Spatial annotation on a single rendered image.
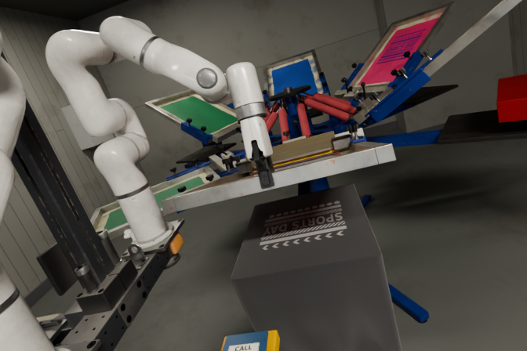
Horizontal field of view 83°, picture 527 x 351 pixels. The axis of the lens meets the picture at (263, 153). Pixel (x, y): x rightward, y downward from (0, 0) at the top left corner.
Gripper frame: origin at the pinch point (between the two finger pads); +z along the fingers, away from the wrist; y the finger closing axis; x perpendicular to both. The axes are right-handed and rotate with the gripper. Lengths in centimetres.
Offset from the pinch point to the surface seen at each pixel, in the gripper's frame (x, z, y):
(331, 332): 3, 52, -19
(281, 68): -9, -90, -247
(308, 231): 2.6, 23.5, -29.5
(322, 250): 6.8, 26.5, -18.2
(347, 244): 14.2, 26.3, -19.0
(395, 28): 98, -83, -210
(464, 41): 76, -29, -57
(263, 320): -16.5, 44.2, -16.5
